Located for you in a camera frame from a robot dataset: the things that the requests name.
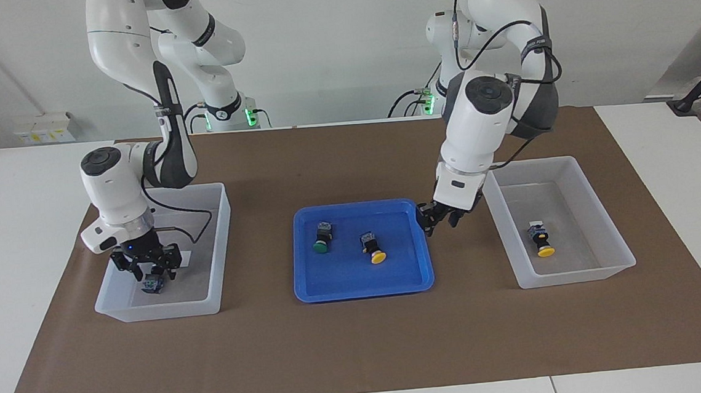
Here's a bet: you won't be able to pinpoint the dark green push button switch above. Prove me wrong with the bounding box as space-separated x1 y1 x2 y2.
140 272 167 296

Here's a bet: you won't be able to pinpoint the yellow push button switch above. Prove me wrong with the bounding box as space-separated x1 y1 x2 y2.
359 230 388 266
526 220 556 259

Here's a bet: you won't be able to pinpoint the light green push button switch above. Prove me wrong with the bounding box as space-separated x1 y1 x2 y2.
310 221 337 255

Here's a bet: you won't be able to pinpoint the translucent white plastic box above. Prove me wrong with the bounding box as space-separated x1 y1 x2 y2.
86 181 238 325
479 152 638 292

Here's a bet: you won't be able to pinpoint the blue plastic tray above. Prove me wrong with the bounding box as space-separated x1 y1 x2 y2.
288 197 437 304

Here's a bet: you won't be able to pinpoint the brown paper table mat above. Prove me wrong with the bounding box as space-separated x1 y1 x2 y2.
0 98 701 393

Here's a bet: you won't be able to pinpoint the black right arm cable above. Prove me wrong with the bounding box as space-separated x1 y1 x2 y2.
139 169 215 247

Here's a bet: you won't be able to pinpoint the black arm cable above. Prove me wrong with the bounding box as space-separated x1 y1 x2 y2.
449 0 570 174
139 169 215 247

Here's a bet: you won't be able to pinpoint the black base cables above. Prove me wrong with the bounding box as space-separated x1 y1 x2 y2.
182 102 210 135
385 83 438 119

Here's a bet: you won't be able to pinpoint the white wall socket strip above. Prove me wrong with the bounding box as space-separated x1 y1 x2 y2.
12 111 76 146

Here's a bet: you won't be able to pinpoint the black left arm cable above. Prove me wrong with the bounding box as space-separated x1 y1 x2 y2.
449 0 570 174

